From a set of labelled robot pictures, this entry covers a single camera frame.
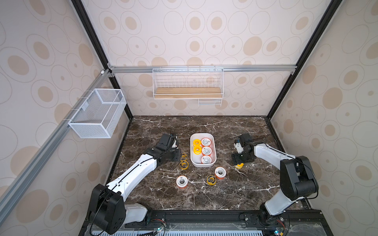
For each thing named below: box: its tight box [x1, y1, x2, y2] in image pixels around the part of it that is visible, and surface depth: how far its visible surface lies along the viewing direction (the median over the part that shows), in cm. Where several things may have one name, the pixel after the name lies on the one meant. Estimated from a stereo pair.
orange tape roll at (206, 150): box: [201, 146, 213, 156], surface depth 99 cm
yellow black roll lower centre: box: [206, 175, 217, 186], surface depth 87 cm
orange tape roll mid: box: [200, 154, 213, 164], surface depth 96 cm
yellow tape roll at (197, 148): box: [192, 142, 203, 155], surface depth 102 cm
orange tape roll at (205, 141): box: [200, 137, 212, 147], surface depth 105 cm
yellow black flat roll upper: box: [180, 152, 188, 161], surface depth 98 cm
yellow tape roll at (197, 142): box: [192, 138, 202, 147], surface depth 105 cm
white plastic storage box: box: [189, 132, 218, 168], surface depth 97 cm
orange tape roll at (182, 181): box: [176, 175, 189, 189], surface depth 87 cm
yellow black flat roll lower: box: [179, 159, 189, 171], surface depth 94 cm
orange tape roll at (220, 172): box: [214, 166, 227, 180], surface depth 89 cm
